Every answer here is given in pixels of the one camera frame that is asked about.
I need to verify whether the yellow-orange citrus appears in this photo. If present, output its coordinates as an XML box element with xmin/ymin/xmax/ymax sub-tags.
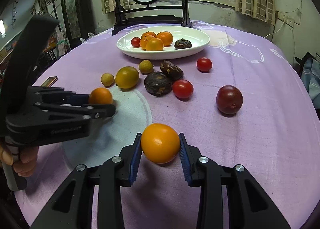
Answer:
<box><xmin>141</xmin><ymin>123</ymin><xmax>180</xmax><ymax>165</ymax></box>

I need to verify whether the white wall cable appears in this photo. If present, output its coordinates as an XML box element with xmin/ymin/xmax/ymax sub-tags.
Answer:
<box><xmin>263</xmin><ymin>11</ymin><xmax>296</xmax><ymax>41</ymax></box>

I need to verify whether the dark oblong passion fruit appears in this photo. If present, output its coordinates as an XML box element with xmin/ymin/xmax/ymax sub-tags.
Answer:
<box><xmin>160</xmin><ymin>61</ymin><xmax>184</xmax><ymax>82</ymax></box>

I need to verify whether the large orange mandarin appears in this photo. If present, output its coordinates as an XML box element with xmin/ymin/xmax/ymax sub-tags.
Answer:
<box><xmin>156</xmin><ymin>31</ymin><xmax>174</xmax><ymax>47</ymax></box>

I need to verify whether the person's left hand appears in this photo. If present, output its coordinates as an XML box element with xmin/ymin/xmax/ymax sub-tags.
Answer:
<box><xmin>0</xmin><ymin>145</ymin><xmax>39</xmax><ymax>178</ymax></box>

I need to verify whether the small mandarin orange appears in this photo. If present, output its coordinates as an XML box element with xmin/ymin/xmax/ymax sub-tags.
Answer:
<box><xmin>141</xmin><ymin>31</ymin><xmax>157</xmax><ymax>39</ymax></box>

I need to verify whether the purple patterned tablecloth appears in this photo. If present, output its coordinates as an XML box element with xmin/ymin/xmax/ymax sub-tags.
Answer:
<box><xmin>15</xmin><ymin>21</ymin><xmax>319</xmax><ymax>228</ymax></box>

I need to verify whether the blue clothes pile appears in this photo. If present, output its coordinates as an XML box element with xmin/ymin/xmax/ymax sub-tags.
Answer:
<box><xmin>301</xmin><ymin>58</ymin><xmax>320</xmax><ymax>109</ymax></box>

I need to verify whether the white oval plate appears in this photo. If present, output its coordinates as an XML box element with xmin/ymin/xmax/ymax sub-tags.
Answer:
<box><xmin>117</xmin><ymin>26</ymin><xmax>210</xmax><ymax>60</ymax></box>

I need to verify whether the small yellow-green kumquat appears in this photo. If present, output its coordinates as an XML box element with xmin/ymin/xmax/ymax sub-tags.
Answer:
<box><xmin>138</xmin><ymin>60</ymin><xmax>153</xmax><ymax>75</ymax></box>
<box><xmin>100</xmin><ymin>73</ymin><xmax>114</xmax><ymax>87</ymax></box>

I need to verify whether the smartphone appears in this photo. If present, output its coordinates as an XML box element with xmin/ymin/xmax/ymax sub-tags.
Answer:
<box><xmin>41</xmin><ymin>76</ymin><xmax>58</xmax><ymax>87</ymax></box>

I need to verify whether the white plastic bag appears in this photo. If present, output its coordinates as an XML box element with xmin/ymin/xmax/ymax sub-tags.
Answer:
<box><xmin>80</xmin><ymin>32</ymin><xmax>96</xmax><ymax>45</ymax></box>

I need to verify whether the dark wooden cabinet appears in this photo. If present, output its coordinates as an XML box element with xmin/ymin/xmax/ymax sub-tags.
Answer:
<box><xmin>61</xmin><ymin>0</ymin><xmax>94</xmax><ymax>49</ymax></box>

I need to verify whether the dark red plum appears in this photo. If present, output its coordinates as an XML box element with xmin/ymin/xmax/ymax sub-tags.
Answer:
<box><xmin>216</xmin><ymin>85</ymin><xmax>243</xmax><ymax>115</ymax></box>

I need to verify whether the large yellow-green citrus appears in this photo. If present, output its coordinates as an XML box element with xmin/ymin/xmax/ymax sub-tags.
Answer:
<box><xmin>115</xmin><ymin>66</ymin><xmax>139</xmax><ymax>89</ymax></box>

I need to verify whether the red cherry tomato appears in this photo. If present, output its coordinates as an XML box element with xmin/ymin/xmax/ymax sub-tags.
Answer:
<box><xmin>172</xmin><ymin>80</ymin><xmax>194</xmax><ymax>99</ymax></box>
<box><xmin>131</xmin><ymin>37</ymin><xmax>140</xmax><ymax>48</ymax></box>
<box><xmin>196</xmin><ymin>57</ymin><xmax>213</xmax><ymax>73</ymax></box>

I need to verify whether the dark wrinkled passion fruit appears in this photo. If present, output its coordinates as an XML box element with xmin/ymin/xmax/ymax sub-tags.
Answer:
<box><xmin>144</xmin><ymin>72</ymin><xmax>172</xmax><ymax>96</ymax></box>

